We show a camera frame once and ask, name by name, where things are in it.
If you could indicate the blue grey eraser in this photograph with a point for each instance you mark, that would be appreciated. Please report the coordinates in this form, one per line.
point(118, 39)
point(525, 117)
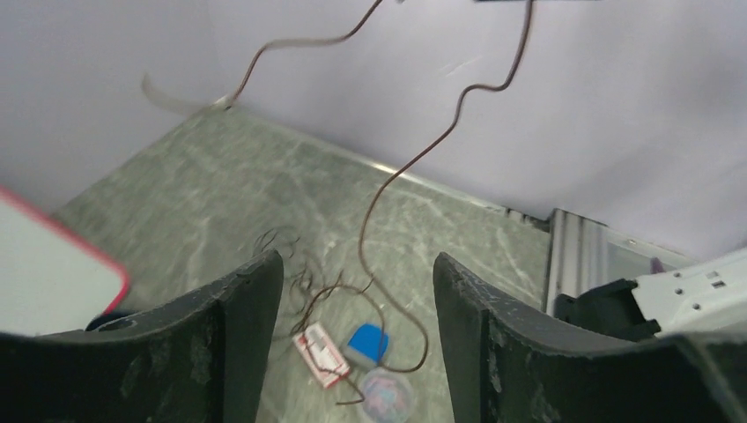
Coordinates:
point(366, 347)

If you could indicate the pink framed whiteboard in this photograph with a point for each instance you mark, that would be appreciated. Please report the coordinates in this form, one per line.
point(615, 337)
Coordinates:
point(52, 280)

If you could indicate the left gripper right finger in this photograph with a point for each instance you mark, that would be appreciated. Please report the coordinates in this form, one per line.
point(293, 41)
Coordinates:
point(509, 362)

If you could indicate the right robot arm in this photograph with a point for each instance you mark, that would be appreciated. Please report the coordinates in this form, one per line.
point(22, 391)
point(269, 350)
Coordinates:
point(704, 297)

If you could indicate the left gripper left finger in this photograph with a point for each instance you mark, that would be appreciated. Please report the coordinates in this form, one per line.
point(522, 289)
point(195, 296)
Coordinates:
point(201, 357)

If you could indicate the clear jar of clips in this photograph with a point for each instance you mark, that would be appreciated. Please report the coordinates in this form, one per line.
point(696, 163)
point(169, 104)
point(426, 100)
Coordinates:
point(389, 397)

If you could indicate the red white staples box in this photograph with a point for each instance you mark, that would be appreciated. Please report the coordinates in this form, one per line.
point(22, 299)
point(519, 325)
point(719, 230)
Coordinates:
point(323, 358)

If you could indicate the navy blue tray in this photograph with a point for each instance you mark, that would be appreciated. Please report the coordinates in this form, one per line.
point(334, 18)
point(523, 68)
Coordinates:
point(113, 320)

